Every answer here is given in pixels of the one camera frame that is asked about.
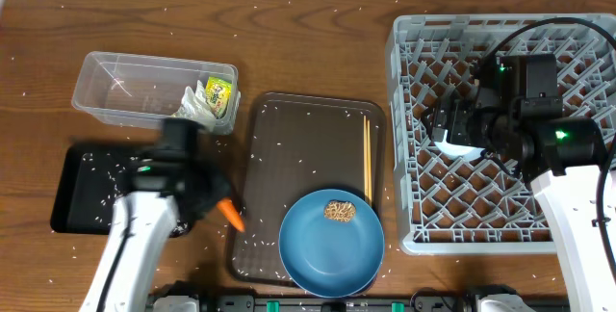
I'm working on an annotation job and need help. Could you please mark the orange carrot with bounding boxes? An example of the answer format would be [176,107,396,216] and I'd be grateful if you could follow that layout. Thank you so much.
[217,198,245,233]

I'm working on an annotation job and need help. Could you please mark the light blue rice bowl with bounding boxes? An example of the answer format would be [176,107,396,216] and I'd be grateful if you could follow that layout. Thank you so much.
[434,142,483,162]

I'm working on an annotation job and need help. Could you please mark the white wrapper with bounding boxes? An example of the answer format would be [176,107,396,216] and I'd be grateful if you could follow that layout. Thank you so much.
[172,81,217,132]

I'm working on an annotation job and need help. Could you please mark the green snack packet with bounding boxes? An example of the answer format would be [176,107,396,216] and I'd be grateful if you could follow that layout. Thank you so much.
[205,76,233,118]

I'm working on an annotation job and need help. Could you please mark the brown food scrap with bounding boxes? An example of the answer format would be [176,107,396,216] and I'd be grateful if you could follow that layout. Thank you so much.
[323,200,356,222]

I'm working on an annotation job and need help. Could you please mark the blue plate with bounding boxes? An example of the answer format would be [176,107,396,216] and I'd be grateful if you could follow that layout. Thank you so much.
[278,189,385,298]

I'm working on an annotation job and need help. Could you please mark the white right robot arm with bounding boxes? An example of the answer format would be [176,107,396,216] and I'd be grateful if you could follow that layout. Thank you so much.
[421,54,615,311]

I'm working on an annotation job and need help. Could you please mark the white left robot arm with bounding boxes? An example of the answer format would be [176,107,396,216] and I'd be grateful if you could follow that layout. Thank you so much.
[81,117,232,311]

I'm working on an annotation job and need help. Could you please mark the grey dishwasher rack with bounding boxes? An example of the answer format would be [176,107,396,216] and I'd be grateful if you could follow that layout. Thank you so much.
[385,13,615,255]

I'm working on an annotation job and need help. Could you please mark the black waste tray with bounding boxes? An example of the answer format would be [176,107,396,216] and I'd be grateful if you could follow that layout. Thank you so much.
[50,142,167,235]

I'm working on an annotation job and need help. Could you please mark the wooden chopstick right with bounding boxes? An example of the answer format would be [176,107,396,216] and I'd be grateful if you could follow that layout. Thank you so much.
[367,119,372,208]

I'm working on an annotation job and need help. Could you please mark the wooden chopstick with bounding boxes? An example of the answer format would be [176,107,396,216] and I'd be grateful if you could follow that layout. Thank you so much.
[367,119,372,208]
[363,116,370,203]

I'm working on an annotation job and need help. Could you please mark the brown serving tray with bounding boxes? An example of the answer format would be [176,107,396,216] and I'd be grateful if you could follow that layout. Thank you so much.
[227,92,386,286]

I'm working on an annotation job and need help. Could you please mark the wooden chopstick left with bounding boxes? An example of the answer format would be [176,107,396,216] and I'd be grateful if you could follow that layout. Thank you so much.
[363,116,370,203]

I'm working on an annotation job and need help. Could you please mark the clear plastic bin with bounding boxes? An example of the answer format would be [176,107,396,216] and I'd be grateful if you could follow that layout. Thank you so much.
[72,51,241,135]

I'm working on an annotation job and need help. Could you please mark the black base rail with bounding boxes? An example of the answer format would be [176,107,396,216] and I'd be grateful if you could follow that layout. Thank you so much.
[145,281,570,312]

